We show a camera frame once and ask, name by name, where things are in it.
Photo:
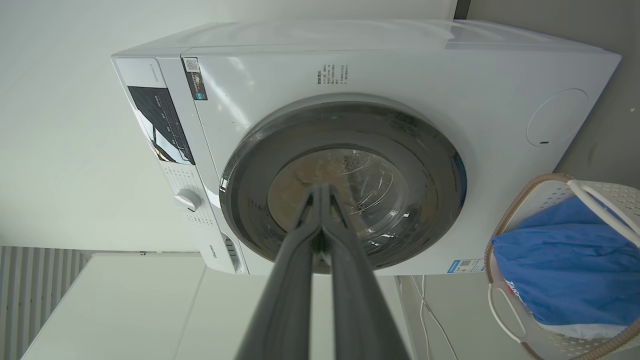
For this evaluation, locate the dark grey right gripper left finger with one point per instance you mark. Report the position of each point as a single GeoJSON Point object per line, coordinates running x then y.
{"type": "Point", "coordinates": [282, 300]}

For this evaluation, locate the blue garment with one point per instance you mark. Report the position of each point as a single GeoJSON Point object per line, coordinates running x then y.
{"type": "Point", "coordinates": [570, 265]}

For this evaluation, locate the white ribbed radiator panel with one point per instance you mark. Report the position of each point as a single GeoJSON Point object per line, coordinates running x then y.
{"type": "Point", "coordinates": [30, 290]}

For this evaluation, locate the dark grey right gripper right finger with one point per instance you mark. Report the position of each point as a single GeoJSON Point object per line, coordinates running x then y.
{"type": "Point", "coordinates": [360, 305]}

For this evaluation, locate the white front-load washing machine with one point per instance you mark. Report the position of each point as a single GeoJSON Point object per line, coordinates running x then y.
{"type": "Point", "coordinates": [390, 85]}

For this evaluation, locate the round dark washing machine door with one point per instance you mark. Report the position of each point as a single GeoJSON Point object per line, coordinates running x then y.
{"type": "Point", "coordinates": [400, 165]}

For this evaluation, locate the white cabinet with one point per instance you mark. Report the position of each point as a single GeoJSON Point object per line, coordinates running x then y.
{"type": "Point", "coordinates": [150, 310]}

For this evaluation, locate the white plastic laundry basket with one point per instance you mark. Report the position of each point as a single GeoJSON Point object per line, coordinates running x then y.
{"type": "Point", "coordinates": [545, 200]}

